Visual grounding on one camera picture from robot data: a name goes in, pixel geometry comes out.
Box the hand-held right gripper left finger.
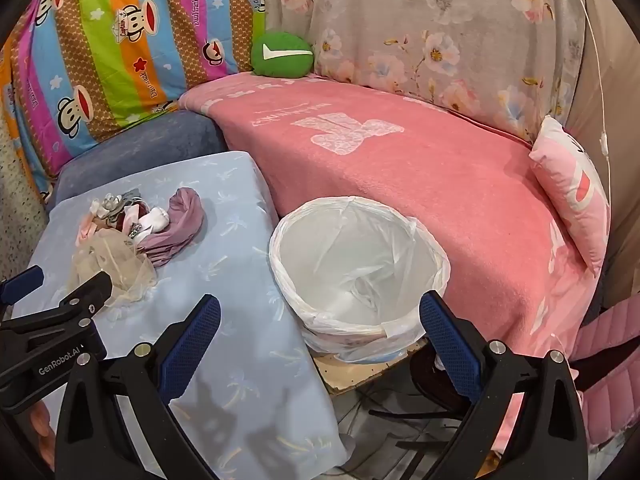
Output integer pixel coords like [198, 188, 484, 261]
[54, 294, 222, 480]

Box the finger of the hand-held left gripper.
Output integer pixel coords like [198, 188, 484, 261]
[0, 270, 115, 346]
[0, 265, 45, 307]

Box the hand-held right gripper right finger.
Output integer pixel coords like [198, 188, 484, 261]
[419, 290, 590, 480]

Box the beige mesh cloth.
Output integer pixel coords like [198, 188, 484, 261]
[70, 232, 158, 308]

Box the bin with white plastic bag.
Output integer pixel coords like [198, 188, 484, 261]
[269, 196, 451, 365]

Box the person's left hand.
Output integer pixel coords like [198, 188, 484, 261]
[27, 402, 53, 453]

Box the black chair base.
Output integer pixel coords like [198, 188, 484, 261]
[370, 345, 481, 461]

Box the pink fabric scrap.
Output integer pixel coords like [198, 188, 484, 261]
[75, 199, 103, 247]

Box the grey fabric piece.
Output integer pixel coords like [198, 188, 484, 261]
[100, 189, 143, 223]

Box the cardboard sheet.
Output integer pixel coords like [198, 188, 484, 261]
[315, 340, 431, 396]

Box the speckled white fabric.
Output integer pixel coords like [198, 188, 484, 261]
[0, 125, 51, 271]

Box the small white cloth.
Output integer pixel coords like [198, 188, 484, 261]
[140, 206, 171, 235]

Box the mauve cloth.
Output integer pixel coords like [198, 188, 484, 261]
[137, 187, 205, 267]

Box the pink padded chair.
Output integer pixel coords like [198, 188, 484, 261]
[570, 305, 640, 456]

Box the blue-grey cushion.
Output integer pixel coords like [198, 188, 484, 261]
[47, 110, 228, 211]

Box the pink blanket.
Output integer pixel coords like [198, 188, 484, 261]
[179, 72, 608, 456]

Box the pink and white pillow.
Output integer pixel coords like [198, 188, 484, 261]
[530, 115, 613, 276]

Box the striped cartoon bedsheet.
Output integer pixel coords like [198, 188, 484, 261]
[0, 0, 266, 196]

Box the green round cushion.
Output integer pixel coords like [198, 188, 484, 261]
[251, 30, 315, 80]

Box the grey floral sheet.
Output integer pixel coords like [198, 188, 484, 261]
[262, 0, 586, 146]

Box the thin white cable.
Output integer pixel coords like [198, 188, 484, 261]
[565, 0, 613, 196]

